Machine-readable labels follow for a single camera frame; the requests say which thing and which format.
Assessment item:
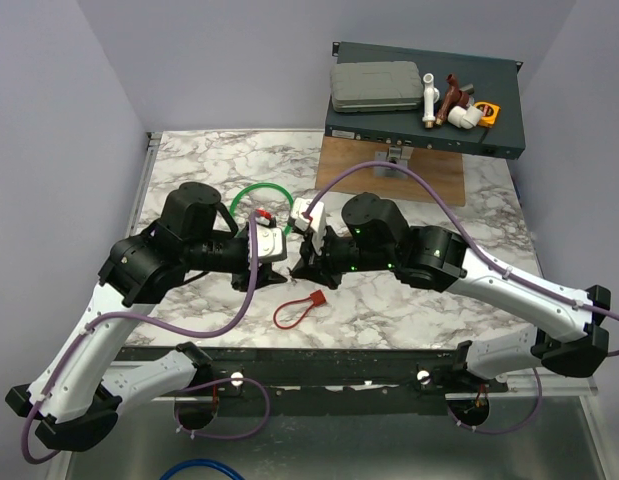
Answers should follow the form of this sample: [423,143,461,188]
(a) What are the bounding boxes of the brown pipe fitting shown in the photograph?
[434,73,466,126]

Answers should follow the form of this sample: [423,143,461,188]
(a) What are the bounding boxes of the blue cable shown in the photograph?
[159,458,246,480]

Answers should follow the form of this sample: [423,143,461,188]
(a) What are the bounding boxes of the red plastic seal tag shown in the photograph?
[272,290,327,330]

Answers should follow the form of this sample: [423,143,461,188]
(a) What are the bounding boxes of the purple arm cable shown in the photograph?
[303,160,619,436]
[19,214,273,466]

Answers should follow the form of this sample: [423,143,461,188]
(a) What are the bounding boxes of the white pipe fitting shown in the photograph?
[422,73,440,129]

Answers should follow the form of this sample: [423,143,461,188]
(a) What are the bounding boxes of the grey plastic case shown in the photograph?
[330,61,424,113]

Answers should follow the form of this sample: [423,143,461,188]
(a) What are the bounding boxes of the yellow tape measure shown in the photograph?
[474,101,501,128]

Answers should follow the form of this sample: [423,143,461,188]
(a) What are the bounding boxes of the dark grey pipe fitting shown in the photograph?
[457,83,475,108]

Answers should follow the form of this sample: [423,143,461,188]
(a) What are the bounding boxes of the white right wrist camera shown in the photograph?
[287,198,326,255]

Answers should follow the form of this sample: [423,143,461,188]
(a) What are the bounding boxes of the green cable lock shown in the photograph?
[228,182,297,239]

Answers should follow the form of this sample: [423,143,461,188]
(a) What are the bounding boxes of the wooden board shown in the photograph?
[315,136,466,206]

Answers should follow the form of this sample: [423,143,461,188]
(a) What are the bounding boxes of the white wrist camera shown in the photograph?
[247,209,287,264]
[287,198,326,255]

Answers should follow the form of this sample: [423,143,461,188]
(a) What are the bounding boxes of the white elbow pipe fitting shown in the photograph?
[447,105,483,130]

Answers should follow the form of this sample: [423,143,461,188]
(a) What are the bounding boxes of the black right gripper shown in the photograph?
[290,221,395,292]

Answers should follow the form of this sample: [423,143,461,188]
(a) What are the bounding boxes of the dark teal network switch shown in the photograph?
[324,42,526,160]

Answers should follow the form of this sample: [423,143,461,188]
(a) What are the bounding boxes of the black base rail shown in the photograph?
[176,342,484,416]

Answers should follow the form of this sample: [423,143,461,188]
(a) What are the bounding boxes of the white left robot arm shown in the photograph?
[5,182,287,464]

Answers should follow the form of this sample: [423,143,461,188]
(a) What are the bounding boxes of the aluminium side rail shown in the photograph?
[125,131,163,236]

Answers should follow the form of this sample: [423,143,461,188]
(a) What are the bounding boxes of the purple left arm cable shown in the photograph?
[19,214,273,466]

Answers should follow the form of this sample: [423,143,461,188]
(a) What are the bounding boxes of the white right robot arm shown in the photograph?
[289,193,610,392]

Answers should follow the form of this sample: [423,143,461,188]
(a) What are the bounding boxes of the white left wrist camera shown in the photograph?
[247,209,287,264]

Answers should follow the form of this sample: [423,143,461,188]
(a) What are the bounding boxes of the grey metal bracket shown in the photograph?
[373,146,414,179]

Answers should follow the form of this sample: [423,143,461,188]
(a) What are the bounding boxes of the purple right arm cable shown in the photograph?
[303,160,619,436]

